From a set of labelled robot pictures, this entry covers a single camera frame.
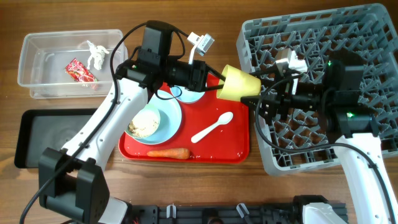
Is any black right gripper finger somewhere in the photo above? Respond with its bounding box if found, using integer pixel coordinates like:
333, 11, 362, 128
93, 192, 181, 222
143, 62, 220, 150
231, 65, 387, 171
249, 70, 282, 82
240, 95, 263, 108

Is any yellow plastic cup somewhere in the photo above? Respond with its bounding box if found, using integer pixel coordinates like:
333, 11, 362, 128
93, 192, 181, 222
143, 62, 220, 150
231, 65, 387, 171
216, 65, 261, 101

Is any light blue bowl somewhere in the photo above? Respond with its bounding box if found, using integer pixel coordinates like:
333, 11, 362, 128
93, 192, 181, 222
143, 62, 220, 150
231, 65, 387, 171
170, 85, 205, 104

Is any mint green bowl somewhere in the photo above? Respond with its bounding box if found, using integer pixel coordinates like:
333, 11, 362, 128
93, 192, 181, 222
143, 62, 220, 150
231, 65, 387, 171
125, 104, 160, 139

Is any white tissue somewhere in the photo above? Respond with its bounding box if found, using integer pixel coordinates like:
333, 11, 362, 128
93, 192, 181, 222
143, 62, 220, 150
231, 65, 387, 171
86, 40, 109, 70

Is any red snack wrapper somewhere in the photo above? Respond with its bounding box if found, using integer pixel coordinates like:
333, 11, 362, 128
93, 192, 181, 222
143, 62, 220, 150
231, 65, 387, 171
65, 58, 98, 90

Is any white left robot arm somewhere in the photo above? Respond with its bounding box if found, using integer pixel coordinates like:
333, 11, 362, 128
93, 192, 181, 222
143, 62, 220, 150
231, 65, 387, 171
33, 21, 215, 223

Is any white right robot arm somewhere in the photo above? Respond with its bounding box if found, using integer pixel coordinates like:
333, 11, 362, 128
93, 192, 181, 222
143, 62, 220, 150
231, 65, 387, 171
241, 49, 397, 223

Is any grey dishwasher rack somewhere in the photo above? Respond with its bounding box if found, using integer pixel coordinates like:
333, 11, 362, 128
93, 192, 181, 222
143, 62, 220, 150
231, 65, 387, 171
236, 4, 397, 176

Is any white plastic spoon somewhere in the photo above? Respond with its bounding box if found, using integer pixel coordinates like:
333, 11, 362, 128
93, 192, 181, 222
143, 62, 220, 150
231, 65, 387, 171
191, 111, 233, 144

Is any red plastic tray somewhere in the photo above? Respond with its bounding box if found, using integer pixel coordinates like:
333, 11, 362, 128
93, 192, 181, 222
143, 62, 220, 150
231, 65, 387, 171
118, 91, 250, 164

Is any light blue plate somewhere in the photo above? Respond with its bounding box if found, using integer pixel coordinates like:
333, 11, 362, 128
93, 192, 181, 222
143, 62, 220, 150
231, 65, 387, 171
125, 90, 182, 145

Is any orange carrot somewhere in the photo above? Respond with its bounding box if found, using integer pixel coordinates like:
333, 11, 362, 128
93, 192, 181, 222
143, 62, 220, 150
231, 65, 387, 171
147, 148, 190, 159

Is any clear plastic bin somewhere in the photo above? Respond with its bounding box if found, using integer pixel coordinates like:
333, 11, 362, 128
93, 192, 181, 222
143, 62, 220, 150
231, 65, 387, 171
17, 29, 123, 99

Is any black tray bin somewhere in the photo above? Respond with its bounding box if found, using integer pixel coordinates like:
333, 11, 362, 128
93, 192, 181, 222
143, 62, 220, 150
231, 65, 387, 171
14, 108, 96, 169

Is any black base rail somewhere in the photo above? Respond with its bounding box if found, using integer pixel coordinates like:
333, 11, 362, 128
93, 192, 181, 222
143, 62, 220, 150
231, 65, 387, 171
123, 203, 303, 224

